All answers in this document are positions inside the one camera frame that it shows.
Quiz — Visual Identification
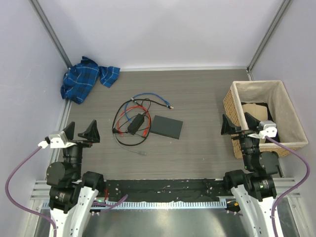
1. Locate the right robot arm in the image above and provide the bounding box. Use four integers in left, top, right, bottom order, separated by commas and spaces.
221, 113, 282, 237

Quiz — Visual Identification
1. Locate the black ethernet cable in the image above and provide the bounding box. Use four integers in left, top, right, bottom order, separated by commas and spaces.
130, 97, 175, 110

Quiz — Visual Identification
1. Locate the red ethernet cable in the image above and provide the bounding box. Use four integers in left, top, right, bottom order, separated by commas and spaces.
117, 105, 150, 137

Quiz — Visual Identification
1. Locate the beige cap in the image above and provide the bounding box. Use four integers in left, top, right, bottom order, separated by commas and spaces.
242, 103, 268, 129

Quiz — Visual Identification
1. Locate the black network switch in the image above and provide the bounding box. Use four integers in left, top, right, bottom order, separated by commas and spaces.
150, 115, 183, 139

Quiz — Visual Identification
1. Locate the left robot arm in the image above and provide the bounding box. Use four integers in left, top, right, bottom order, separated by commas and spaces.
45, 120, 105, 237

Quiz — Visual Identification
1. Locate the blue plaid cloth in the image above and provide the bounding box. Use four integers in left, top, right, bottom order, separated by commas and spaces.
60, 56, 120, 104

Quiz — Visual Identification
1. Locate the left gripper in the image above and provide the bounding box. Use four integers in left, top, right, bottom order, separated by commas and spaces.
64, 119, 99, 178

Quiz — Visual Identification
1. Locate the wicker basket with liner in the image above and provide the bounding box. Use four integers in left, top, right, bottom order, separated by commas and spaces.
223, 80, 308, 150

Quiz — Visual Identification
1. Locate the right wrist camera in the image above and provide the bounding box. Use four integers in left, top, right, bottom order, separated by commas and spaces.
248, 120, 277, 139

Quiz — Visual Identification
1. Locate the slotted cable duct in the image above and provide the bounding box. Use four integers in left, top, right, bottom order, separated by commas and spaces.
42, 200, 227, 210

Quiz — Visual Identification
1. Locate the black garment in basket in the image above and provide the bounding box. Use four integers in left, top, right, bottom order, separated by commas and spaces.
240, 100, 281, 144

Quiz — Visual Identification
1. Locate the blue ethernet cable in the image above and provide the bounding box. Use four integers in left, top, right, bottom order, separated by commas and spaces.
124, 92, 171, 123

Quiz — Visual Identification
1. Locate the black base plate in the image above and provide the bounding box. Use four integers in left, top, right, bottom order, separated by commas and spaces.
98, 178, 243, 203

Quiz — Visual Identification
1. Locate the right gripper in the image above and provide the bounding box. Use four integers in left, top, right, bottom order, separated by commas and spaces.
221, 112, 261, 169

